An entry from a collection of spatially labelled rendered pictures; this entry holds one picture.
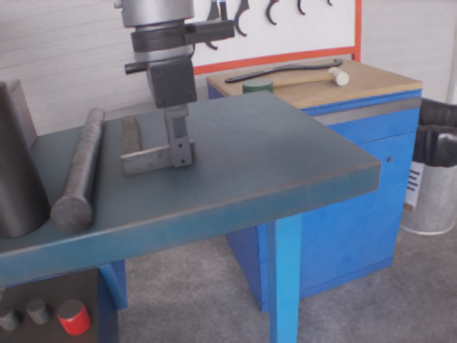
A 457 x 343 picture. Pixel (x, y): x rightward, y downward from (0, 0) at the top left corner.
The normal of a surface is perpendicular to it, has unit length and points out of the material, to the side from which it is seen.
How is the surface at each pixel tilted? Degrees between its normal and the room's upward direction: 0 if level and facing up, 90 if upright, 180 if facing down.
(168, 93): 90
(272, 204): 90
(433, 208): 93
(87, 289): 0
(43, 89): 90
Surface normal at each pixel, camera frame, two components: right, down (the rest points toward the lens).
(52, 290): -0.10, -0.87
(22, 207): 0.77, 0.24
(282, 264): 0.29, 0.44
